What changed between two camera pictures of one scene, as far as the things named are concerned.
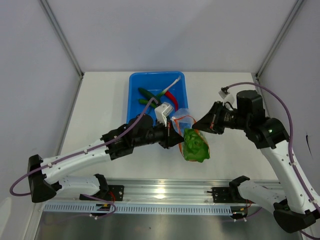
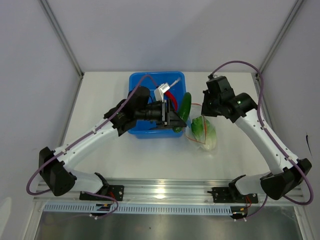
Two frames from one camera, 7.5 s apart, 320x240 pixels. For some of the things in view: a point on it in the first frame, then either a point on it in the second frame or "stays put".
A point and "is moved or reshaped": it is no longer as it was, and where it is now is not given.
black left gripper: x=171 y=137 → x=169 y=117
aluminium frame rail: x=149 y=190 stays put
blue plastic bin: x=155 y=82 stays put
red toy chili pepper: x=169 y=93 stays put
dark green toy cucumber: x=146 y=94 is moved or reshaped
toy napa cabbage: x=195 y=147 is moved or reshaped
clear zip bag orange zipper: x=194 y=147 is moved or reshaped
